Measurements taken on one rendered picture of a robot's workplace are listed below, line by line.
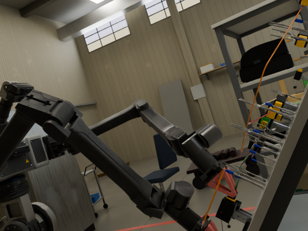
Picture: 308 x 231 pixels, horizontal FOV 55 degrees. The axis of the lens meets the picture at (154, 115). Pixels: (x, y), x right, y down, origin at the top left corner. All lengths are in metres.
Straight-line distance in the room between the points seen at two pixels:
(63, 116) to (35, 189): 3.51
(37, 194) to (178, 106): 7.16
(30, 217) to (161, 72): 10.00
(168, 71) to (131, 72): 1.53
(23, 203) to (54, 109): 0.66
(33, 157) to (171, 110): 9.32
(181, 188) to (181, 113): 9.57
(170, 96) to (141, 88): 1.30
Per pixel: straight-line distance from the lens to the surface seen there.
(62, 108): 0.80
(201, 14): 10.97
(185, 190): 0.88
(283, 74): 1.81
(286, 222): 1.53
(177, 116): 10.46
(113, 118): 1.36
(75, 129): 0.79
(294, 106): 1.04
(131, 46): 11.63
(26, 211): 1.39
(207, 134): 0.90
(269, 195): 0.59
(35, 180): 4.28
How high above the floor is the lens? 1.43
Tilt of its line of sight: level
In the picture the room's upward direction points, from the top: 18 degrees counter-clockwise
